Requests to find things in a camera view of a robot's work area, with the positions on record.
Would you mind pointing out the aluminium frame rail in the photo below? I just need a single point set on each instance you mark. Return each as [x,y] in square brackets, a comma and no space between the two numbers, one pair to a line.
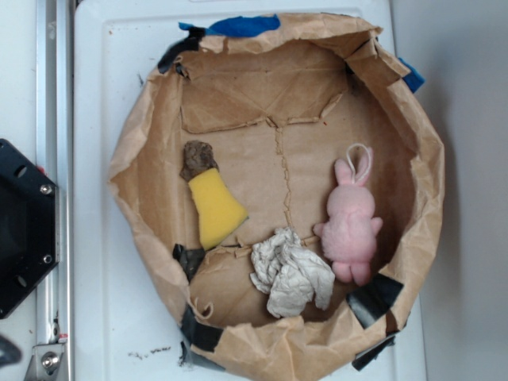
[54,153]

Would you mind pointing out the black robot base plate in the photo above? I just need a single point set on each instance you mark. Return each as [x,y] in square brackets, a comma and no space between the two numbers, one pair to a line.
[28,227]

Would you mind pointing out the brown paper bag container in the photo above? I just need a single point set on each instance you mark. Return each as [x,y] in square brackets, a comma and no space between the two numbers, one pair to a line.
[278,110]

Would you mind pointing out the yellow sponge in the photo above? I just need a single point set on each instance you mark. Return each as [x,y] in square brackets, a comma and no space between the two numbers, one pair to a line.
[219,213]

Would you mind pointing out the pink plush bunny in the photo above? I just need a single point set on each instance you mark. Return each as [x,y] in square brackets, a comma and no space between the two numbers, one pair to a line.
[348,238]

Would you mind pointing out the brown rock-like lump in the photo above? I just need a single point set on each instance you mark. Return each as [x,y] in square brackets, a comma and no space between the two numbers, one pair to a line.
[198,157]

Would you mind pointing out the white paper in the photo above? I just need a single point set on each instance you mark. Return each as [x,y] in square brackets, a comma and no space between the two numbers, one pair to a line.
[290,274]

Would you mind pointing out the metal corner bracket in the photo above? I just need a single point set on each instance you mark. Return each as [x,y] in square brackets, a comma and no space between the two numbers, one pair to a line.
[45,362]

